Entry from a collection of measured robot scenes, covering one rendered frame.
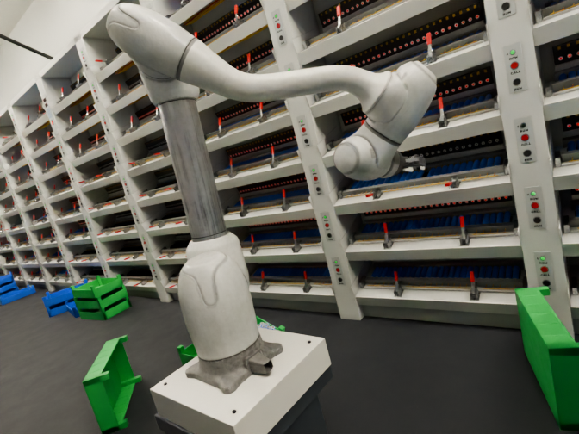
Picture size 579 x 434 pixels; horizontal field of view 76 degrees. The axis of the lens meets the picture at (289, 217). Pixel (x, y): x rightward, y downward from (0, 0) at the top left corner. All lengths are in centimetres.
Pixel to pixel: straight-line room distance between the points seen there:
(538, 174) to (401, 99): 52
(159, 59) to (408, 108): 54
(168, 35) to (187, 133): 25
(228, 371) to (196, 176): 49
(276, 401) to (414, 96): 70
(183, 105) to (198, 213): 28
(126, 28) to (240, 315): 66
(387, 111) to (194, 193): 53
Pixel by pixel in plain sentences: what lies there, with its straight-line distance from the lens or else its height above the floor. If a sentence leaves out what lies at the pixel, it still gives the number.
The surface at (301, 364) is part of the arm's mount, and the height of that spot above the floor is 26.
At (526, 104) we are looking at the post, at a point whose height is 70.
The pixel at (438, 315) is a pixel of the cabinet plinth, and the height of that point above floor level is 3.
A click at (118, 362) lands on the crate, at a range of 172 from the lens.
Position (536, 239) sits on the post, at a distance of 128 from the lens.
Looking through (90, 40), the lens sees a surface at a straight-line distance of 267.
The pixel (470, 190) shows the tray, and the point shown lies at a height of 48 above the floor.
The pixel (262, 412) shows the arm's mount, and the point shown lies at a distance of 83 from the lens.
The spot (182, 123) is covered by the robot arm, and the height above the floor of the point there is 87.
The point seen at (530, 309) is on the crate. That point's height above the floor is 20.
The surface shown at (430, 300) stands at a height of 10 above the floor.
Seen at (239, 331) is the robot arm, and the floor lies 38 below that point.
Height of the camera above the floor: 72
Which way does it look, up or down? 9 degrees down
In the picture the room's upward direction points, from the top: 15 degrees counter-clockwise
